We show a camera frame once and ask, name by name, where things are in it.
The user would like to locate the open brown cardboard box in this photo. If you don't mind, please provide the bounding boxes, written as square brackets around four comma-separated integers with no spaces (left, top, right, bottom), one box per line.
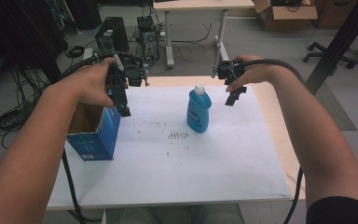
[253,0,319,32]

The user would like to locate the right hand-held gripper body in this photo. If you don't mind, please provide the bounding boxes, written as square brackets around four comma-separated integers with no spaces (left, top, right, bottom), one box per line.
[212,59,247,87]

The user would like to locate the black computer tower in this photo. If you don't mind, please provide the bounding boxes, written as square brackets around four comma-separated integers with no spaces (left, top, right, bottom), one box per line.
[94,16,131,54]

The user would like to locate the person's left hand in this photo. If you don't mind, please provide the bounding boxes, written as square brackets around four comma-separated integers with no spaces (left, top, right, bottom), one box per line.
[50,57,119,108]

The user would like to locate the blue bottle with white cap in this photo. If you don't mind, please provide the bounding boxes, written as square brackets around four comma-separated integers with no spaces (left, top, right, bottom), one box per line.
[186,84,213,134]

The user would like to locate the white paper sheet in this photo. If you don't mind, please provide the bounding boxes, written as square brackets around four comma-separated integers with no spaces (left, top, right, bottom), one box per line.
[47,85,292,209]

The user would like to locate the grey floor mat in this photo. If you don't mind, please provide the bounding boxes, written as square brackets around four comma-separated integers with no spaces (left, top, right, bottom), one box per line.
[315,81,358,132]

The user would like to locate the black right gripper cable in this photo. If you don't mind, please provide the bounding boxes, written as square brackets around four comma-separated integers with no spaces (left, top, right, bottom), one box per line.
[245,58,307,224]

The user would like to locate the blue cardboard box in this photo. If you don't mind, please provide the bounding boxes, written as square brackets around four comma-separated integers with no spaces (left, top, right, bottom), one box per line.
[66,90,122,161]

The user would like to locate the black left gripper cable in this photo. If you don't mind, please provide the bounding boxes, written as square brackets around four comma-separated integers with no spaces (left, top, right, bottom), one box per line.
[57,53,115,224]

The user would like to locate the white-legged desk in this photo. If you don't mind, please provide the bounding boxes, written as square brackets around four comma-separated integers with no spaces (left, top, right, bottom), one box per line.
[152,0,255,69]

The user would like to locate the light wooden table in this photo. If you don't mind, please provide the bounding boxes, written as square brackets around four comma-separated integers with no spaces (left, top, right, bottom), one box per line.
[47,75,306,211]

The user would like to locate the tangle of black cables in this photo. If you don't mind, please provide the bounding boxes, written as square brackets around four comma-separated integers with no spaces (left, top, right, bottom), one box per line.
[0,68,49,150]

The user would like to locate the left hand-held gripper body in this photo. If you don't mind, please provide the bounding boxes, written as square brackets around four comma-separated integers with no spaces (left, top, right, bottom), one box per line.
[94,46,148,91]

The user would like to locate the small black cable coil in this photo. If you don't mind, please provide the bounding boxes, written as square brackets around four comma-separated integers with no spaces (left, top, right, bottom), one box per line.
[64,45,86,59]

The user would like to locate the open computer tower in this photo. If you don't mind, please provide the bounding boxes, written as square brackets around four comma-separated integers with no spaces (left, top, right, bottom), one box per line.
[136,15,161,64]

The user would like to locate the closed brown cardboard box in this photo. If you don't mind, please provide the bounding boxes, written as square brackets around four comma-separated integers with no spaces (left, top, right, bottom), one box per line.
[310,0,358,30]

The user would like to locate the black curtain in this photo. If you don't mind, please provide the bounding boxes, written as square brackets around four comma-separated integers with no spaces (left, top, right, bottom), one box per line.
[0,0,69,83]

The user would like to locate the black sleeve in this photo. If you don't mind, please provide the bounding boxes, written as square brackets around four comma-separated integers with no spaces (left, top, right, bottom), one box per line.
[306,195,358,224]

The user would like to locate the black metal beam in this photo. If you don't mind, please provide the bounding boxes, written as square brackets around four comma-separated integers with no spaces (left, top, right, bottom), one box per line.
[304,0,358,96]

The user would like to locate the person's right hand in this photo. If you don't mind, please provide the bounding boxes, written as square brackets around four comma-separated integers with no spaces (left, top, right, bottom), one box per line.
[226,54,281,93]

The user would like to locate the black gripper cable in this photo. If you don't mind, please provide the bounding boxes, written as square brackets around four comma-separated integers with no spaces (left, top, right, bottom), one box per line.
[57,53,115,224]
[245,58,307,224]

